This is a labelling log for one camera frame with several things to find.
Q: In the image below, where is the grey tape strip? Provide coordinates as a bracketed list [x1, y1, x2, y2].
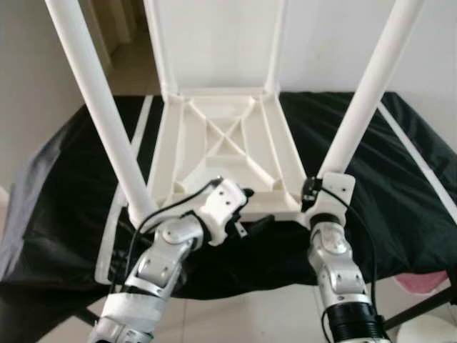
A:
[93, 94, 154, 283]
[378, 104, 457, 222]

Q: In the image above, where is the white standing fan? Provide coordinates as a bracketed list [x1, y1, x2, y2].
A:
[396, 314, 457, 343]

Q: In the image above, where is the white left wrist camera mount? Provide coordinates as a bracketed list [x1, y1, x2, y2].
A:
[194, 179, 249, 247]

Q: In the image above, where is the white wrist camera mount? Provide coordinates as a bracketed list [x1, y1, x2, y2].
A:
[194, 179, 249, 247]
[308, 171, 356, 229]

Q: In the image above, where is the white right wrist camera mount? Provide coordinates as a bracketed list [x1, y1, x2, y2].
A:
[308, 171, 356, 229]

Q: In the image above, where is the black metal table frame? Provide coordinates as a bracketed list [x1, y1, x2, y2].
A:
[386, 286, 457, 329]

